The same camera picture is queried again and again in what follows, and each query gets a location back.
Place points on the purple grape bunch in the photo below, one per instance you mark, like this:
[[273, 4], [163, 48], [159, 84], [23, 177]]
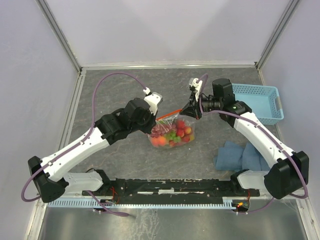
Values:
[[160, 130]]

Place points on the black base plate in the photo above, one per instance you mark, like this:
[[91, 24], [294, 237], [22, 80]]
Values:
[[172, 191]]

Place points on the orange peach fruit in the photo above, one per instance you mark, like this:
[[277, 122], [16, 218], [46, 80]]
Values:
[[159, 141]]

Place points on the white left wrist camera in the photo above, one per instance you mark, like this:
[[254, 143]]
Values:
[[153, 99]]

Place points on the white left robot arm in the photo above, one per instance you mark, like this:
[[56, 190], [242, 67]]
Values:
[[51, 175]]

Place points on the clear zip bag orange zipper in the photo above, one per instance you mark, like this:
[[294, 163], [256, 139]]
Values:
[[170, 118]]

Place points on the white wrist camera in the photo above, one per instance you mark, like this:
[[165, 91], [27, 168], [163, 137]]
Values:
[[153, 99], [195, 85]]

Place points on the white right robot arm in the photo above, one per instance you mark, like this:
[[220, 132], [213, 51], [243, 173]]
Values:
[[289, 170]]

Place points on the green grape bunch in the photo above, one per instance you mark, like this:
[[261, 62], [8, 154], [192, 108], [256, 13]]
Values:
[[171, 136]]

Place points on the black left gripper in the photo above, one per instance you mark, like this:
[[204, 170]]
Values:
[[152, 122]]

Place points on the light blue plastic basket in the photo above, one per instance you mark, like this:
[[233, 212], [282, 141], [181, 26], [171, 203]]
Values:
[[264, 101]]

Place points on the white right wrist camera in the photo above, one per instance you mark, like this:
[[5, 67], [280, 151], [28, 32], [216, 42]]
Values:
[[195, 85]]

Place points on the red cherry bunch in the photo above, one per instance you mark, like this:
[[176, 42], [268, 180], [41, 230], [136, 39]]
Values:
[[184, 130]]

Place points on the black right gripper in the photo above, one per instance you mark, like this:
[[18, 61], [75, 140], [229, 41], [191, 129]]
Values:
[[192, 109]]

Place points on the blue cloth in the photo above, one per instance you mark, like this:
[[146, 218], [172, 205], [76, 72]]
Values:
[[233, 157]]

